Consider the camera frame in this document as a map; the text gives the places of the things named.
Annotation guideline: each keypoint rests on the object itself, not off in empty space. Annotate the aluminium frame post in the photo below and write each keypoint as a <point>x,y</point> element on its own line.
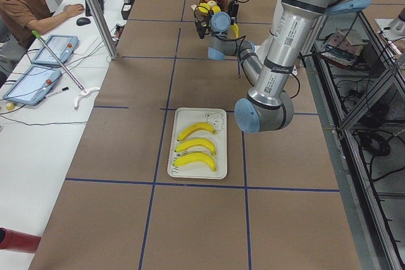
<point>102,28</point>

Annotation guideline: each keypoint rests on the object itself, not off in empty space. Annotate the white curved plastic part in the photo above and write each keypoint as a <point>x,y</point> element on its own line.
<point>83,94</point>

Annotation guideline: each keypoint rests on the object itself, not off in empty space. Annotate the metal rod green tip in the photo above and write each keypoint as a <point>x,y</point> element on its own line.
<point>38,36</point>

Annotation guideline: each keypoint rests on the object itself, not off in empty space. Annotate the person in brown shirt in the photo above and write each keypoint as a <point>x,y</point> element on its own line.
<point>23,16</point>

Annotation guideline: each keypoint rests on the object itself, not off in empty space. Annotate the yellow banana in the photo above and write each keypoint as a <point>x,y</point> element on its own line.
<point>197,142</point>
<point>235,29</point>
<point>200,126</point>
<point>196,157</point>

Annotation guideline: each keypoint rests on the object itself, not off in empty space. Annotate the black computer mouse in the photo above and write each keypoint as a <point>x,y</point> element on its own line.
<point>83,21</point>

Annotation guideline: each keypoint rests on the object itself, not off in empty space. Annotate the far blue teach pendant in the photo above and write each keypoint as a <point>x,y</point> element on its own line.
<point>62,45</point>

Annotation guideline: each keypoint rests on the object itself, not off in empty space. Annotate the blue teach pendant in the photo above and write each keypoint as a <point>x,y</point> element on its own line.
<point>62,45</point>
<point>33,86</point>

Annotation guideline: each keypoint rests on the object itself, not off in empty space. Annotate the white rectangular tray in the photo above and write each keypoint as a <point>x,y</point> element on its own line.
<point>185,117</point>

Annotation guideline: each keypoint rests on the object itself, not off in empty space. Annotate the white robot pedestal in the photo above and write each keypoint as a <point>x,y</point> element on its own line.
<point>254,63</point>

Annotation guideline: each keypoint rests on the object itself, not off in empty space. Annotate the near blue teach pendant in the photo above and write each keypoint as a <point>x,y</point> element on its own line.
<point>33,86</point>

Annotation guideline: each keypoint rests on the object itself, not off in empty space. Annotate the red fire extinguisher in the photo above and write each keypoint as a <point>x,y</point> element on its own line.
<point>17,241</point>

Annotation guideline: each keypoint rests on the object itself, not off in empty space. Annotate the yellow starfruit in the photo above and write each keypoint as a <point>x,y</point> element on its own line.
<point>203,8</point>

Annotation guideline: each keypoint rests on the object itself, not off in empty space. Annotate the woven brown basket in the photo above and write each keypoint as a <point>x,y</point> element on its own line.
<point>213,3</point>

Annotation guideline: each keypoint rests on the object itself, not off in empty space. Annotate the yellow pear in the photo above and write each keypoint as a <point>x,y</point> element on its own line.
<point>216,9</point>

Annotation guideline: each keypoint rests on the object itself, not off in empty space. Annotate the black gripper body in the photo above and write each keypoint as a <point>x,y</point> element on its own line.
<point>200,25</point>

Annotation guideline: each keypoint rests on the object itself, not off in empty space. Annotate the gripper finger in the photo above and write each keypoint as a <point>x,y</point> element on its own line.
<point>233,8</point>

